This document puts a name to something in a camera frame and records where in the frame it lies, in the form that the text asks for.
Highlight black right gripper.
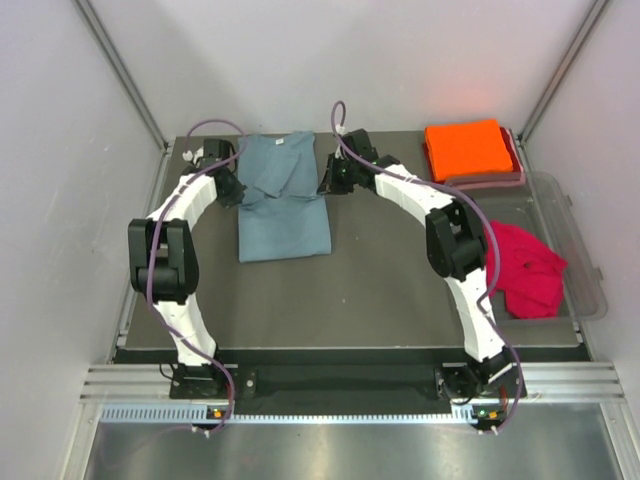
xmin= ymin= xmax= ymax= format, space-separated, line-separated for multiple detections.
xmin=318 ymin=153 xmax=359 ymax=196

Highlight light blue t-shirt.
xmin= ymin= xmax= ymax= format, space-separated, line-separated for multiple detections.
xmin=237 ymin=131 xmax=332 ymax=263

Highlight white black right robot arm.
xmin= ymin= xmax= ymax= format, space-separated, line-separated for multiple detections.
xmin=318 ymin=125 xmax=524 ymax=399

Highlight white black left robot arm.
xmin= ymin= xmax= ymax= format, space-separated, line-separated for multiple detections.
xmin=127 ymin=138 xmax=244 ymax=397

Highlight folded orange t-shirt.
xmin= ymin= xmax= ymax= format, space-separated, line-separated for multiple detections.
xmin=424 ymin=119 xmax=513 ymax=183

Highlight folded pink t-shirt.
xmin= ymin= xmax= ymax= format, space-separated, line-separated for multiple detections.
xmin=445 ymin=145 xmax=526 ymax=190

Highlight clear plastic bin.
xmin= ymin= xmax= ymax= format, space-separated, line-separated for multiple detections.
xmin=461 ymin=172 xmax=608 ymax=325

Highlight crumpled red t-shirt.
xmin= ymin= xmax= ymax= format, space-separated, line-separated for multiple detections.
xmin=490 ymin=221 xmax=568 ymax=319

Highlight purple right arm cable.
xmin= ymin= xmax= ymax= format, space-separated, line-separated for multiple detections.
xmin=331 ymin=101 xmax=526 ymax=436

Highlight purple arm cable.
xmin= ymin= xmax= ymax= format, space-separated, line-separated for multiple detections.
xmin=331 ymin=101 xmax=526 ymax=436
xmin=147 ymin=118 xmax=246 ymax=441

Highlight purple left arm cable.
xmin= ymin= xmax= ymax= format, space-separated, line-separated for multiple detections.
xmin=147 ymin=118 xmax=246 ymax=441

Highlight left vertical frame post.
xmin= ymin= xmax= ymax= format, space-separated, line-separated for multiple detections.
xmin=71 ymin=0 xmax=169 ymax=152

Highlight vertical frame post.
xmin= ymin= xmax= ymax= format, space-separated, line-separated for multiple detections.
xmin=517 ymin=0 xmax=613 ymax=146
xmin=71 ymin=0 xmax=169 ymax=152

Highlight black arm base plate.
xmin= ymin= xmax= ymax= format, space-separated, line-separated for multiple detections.
xmin=169 ymin=363 xmax=525 ymax=400

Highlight slotted grey cable duct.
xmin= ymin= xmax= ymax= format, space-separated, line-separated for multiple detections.
xmin=99 ymin=403 xmax=509 ymax=426

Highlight right vertical frame post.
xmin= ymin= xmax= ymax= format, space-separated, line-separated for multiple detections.
xmin=517 ymin=0 xmax=613 ymax=146

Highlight grey aluminium frame rail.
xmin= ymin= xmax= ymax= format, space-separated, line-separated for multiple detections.
xmin=80 ymin=362 xmax=625 ymax=404

